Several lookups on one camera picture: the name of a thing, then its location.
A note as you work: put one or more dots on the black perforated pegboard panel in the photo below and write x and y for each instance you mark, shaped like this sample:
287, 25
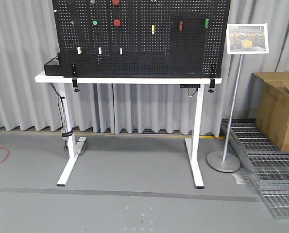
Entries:
169, 53

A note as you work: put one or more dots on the upper red push button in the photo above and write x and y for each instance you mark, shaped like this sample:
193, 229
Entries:
115, 2

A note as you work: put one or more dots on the lower red push button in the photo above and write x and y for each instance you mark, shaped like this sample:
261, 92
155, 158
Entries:
117, 22

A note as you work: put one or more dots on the white height-adjustable desk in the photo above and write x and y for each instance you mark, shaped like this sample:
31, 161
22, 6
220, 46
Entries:
192, 143

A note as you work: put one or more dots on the grey curtain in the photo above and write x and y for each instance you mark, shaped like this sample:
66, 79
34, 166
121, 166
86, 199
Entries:
28, 40

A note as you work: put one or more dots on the metal floor grating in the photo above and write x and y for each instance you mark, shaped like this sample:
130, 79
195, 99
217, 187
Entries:
265, 165

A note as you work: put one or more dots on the silver sign stand with picture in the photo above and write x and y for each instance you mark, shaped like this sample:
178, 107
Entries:
240, 39

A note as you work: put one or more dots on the right black clamp bracket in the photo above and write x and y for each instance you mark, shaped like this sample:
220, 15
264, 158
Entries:
212, 80

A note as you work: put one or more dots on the desk height control panel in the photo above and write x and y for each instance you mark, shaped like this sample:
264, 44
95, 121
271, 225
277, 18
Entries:
190, 85

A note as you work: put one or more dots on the brown cardboard box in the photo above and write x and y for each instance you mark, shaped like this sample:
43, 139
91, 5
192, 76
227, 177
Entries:
273, 113

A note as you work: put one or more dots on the red toggle switch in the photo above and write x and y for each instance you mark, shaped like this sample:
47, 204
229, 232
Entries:
180, 26

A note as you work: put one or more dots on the green toggle switch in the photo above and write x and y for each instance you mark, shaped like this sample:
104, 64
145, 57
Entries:
206, 23

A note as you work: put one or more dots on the red push button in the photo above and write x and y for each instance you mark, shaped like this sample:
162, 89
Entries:
117, 22
115, 2

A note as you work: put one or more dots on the left black clamp bracket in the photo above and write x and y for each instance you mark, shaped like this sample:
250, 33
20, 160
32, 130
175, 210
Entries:
74, 77

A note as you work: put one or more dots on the black box on desk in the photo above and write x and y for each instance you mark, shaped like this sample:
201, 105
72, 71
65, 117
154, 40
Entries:
53, 67

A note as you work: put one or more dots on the black clamp bracket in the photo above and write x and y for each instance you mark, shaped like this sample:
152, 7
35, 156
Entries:
212, 80
74, 77

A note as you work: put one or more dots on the cream rocker switch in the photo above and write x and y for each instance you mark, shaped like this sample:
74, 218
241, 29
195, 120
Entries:
79, 50

